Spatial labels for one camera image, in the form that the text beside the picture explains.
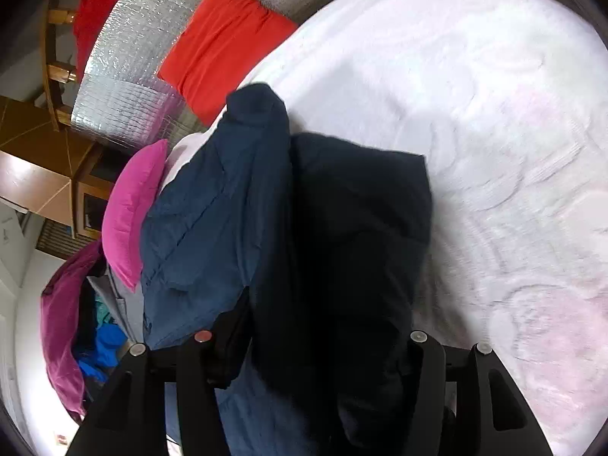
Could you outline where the teal cloth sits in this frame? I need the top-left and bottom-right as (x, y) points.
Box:
(94, 294), (120, 328)

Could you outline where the pink pillow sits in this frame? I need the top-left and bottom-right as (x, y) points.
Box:
(101, 139), (170, 290)

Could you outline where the magenta cloth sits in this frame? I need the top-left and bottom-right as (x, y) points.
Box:
(40, 240), (109, 424)

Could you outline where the bright blue cloth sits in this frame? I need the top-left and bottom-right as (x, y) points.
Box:
(75, 324), (130, 385)

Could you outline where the navy blue zip jacket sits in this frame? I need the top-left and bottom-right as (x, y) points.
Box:
(140, 83), (458, 456)

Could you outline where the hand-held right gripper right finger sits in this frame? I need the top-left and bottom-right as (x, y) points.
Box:
(407, 330), (554, 456)

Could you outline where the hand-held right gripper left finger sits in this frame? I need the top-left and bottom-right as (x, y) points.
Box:
(66, 289), (253, 456)

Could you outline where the white fluffy blanket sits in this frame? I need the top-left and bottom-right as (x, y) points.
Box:
(161, 0), (608, 456)

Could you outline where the red cloth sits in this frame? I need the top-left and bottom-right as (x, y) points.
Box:
(73, 0), (146, 78)

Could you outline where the silver foil insulation sheet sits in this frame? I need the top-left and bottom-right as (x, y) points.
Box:
(70, 0), (344, 157)

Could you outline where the red pillow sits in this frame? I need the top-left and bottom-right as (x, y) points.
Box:
(157, 0), (300, 127)

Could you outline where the grey garment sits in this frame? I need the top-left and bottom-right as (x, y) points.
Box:
(87, 265), (144, 343)

